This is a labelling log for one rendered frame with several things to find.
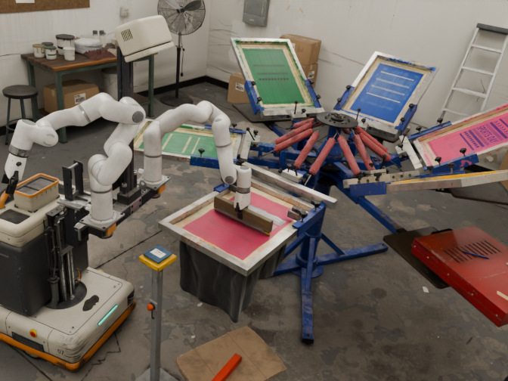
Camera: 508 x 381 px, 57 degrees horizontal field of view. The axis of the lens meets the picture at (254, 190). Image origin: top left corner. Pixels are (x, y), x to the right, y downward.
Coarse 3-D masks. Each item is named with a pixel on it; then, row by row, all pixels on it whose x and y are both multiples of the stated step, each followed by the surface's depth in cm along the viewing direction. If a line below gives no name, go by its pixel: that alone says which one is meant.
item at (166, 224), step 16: (224, 192) 287; (272, 192) 295; (192, 208) 265; (304, 208) 285; (160, 224) 248; (192, 240) 238; (288, 240) 254; (224, 256) 230; (256, 256) 233; (240, 272) 226
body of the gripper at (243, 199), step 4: (236, 192) 253; (248, 192) 253; (236, 196) 253; (240, 196) 252; (244, 196) 253; (248, 196) 256; (236, 200) 254; (240, 200) 253; (244, 200) 255; (248, 200) 258; (236, 204) 255; (240, 204) 253; (244, 204) 256; (248, 204) 260; (240, 208) 255
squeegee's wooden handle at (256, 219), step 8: (216, 200) 267; (224, 200) 264; (216, 208) 270; (224, 208) 266; (232, 208) 262; (248, 216) 258; (256, 216) 255; (264, 216) 254; (256, 224) 256; (264, 224) 253; (272, 224) 253
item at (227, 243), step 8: (264, 208) 281; (272, 208) 283; (280, 208) 284; (288, 208) 285; (280, 216) 276; (272, 232) 260; (216, 240) 247; (224, 240) 248; (232, 240) 249; (256, 240) 251; (264, 240) 252; (224, 248) 242; (232, 248) 243; (240, 248) 244; (248, 248) 245; (256, 248) 245; (240, 256) 238
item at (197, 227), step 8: (232, 200) 285; (256, 200) 288; (264, 200) 289; (208, 216) 266; (192, 224) 258; (200, 224) 259; (192, 232) 251; (200, 232) 252; (208, 232) 253; (216, 232) 254; (208, 240) 246
